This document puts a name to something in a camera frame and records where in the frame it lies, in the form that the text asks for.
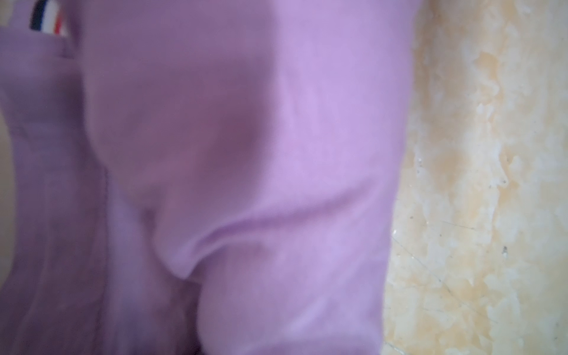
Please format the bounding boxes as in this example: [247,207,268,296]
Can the purple long pants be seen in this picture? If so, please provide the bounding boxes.
[1,1,421,354]

